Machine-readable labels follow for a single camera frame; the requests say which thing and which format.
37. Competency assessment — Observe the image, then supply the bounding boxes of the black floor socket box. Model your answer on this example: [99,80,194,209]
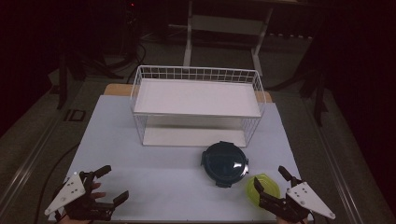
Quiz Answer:
[64,108,87,123]

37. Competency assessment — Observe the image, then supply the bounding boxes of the white metal desk frame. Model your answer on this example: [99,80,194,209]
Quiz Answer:
[182,0,275,77]

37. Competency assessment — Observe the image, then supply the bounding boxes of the dark metal stand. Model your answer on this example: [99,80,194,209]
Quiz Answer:
[298,31,330,127]
[55,46,125,110]

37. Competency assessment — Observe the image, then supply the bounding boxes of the person's left hand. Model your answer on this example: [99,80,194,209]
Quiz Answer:
[91,182,106,201]

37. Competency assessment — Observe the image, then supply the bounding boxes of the wooden table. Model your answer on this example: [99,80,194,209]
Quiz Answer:
[103,83,274,104]

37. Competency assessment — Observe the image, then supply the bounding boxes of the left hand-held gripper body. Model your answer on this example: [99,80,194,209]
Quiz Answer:
[44,171,116,222]

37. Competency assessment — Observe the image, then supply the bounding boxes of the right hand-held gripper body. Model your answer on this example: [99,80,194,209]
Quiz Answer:
[259,179,336,223]

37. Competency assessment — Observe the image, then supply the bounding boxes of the black floor cable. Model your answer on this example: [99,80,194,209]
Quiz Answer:
[33,143,81,224]

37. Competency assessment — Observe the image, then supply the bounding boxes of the yellow-green plastic bowl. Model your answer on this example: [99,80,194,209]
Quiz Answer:
[246,173,281,208]

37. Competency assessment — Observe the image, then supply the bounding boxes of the dark blue lidded round container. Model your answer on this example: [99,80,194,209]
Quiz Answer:
[200,140,250,189]

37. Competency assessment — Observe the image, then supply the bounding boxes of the white table mat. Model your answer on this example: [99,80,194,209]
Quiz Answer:
[48,94,315,222]

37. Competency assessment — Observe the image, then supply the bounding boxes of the white wire shelf rack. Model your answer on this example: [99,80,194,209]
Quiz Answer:
[130,64,267,147]

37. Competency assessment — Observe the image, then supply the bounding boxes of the person's right hand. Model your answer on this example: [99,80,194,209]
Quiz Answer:
[276,217,312,224]

